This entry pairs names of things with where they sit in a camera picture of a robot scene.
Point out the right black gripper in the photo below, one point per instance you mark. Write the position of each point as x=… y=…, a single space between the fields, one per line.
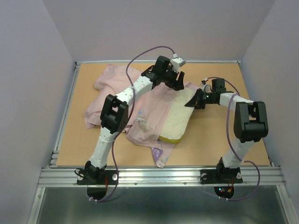
x=195 y=101

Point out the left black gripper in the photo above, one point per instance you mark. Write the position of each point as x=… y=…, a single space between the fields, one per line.
x=176 y=84

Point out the cream yellow pillow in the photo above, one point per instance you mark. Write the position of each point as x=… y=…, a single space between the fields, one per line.
x=177 y=118

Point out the pink cartoon pillowcase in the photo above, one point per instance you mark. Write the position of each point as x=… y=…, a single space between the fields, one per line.
x=150 y=110

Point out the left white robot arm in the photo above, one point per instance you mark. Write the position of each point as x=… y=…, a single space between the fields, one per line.
x=117 y=109

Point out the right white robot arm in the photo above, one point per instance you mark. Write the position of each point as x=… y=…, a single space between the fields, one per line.
x=246 y=124

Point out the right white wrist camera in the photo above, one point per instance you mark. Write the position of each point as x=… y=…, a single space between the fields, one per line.
x=206 y=88

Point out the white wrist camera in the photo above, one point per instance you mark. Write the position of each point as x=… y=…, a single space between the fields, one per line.
x=206 y=88
x=177 y=63

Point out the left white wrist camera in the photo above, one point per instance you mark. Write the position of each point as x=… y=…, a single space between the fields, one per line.
x=177 y=63

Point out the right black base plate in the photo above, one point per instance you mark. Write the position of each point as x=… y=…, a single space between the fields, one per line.
x=212 y=176

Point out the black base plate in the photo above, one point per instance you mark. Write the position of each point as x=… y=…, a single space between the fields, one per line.
x=212 y=176
x=107 y=177

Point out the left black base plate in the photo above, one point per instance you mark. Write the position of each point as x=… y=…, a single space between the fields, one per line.
x=107 y=177

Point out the aluminium front rail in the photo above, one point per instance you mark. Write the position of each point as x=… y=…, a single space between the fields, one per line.
x=150 y=177

